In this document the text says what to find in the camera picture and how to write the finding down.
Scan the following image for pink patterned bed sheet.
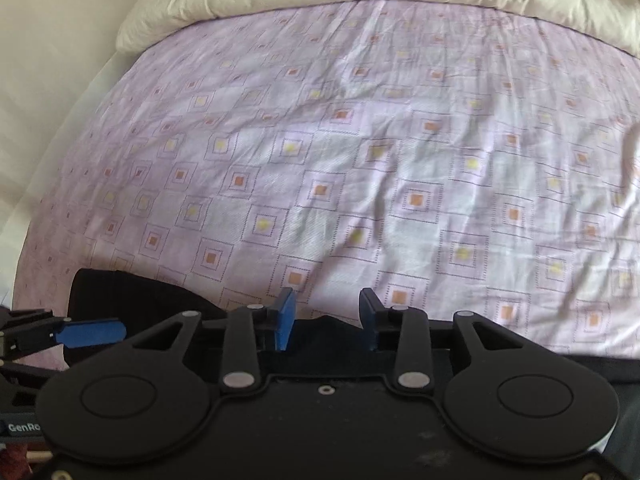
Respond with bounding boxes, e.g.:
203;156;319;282
12;0;640;363

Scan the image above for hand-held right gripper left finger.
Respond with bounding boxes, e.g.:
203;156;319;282
119;287;297;392

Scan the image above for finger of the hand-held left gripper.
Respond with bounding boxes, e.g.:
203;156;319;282
0;309;127;362

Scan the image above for black pants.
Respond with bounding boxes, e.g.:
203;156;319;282
67;268;640;391

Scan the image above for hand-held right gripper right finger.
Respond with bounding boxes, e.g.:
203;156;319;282
358;287;540;394

